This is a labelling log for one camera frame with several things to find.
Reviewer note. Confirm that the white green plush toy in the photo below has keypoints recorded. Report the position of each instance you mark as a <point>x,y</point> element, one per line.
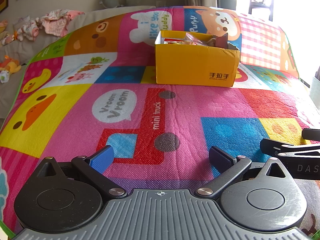
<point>3,77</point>

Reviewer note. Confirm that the yellow cardboard box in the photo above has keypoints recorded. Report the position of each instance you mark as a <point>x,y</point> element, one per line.
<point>190,62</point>

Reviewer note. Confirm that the colourful printed play mat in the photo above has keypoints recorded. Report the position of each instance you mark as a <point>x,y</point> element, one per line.
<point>75,120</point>

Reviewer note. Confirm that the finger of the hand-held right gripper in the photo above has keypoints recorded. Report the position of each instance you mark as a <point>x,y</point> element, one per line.
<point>311,133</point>
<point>271,147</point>

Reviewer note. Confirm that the brown snack packet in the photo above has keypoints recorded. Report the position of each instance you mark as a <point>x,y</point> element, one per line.
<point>222,41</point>

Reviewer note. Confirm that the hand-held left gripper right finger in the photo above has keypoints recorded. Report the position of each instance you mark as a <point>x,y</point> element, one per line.
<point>220,159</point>

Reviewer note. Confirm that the pink folded cloth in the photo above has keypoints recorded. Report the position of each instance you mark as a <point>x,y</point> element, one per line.
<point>3,27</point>

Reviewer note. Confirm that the clear snack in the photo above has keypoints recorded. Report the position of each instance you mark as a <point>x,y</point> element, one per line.
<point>193,39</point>

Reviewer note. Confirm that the floral baby clothes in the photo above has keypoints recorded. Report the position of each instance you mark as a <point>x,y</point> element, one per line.
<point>27,28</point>

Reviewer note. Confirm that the orange plush toy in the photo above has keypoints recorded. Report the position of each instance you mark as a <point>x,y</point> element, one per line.
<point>10,65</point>

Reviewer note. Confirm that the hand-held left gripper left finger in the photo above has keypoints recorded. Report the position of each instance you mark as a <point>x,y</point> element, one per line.
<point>102,158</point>

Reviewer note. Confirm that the pink clothes pile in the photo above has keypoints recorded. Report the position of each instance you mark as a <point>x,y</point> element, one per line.
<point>61,21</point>

